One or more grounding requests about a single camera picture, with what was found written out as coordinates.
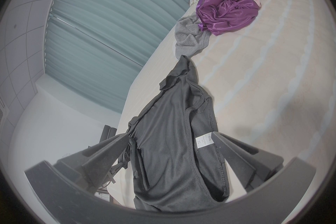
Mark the blue-green curtain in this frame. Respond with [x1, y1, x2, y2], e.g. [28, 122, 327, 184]
[51, 0, 196, 66]
[43, 16, 143, 114]

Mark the bed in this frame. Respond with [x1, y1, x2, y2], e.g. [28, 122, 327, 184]
[109, 0, 331, 205]

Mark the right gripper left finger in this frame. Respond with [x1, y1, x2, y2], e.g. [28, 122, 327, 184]
[54, 133, 131, 193]

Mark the purple satin garment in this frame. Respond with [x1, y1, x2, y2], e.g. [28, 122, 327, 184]
[195, 0, 261, 36]

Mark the black T-shirt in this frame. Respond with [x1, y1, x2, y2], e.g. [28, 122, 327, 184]
[118, 55, 230, 211]

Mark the grey garment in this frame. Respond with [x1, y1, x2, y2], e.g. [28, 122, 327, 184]
[174, 14, 212, 59]

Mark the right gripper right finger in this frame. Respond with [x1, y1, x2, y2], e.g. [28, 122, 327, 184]
[211, 132, 284, 192]

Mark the black chest of drawers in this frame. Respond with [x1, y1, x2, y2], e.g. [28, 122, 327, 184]
[101, 125, 118, 145]

